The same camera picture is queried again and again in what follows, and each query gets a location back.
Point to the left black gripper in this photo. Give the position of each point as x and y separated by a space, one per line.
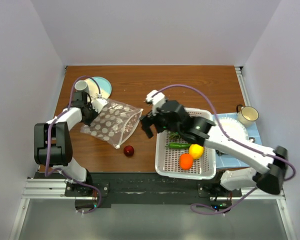
88 122

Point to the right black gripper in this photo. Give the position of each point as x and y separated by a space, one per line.
146 121

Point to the clear zip top bag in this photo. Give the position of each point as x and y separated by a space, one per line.
115 124

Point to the dark red fake apple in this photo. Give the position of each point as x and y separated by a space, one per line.
128 151

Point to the green fake pepper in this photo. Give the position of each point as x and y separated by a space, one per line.
178 145

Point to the orange fake tomato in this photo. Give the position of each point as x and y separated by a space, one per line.
186 161

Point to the yellow fake lemon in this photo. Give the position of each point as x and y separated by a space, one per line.
196 151

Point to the orange fake carrot bunch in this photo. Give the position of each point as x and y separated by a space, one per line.
174 136

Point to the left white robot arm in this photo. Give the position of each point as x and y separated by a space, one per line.
53 147

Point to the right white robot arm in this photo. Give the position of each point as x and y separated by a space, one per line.
267 166

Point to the small grey cup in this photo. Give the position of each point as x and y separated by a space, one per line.
81 86

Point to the cream and blue plate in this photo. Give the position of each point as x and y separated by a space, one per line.
104 85

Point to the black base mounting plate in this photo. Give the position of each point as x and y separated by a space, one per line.
150 189

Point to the blue checked cloth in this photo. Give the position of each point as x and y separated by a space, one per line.
225 161

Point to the white paper plate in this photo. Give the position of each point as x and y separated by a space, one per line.
234 128

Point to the cream enamel mug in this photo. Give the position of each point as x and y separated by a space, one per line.
246 115

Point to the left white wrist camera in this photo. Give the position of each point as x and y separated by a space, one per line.
98 104

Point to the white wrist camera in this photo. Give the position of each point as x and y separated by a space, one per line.
156 99
98 104

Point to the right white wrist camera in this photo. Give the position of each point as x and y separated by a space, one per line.
156 99

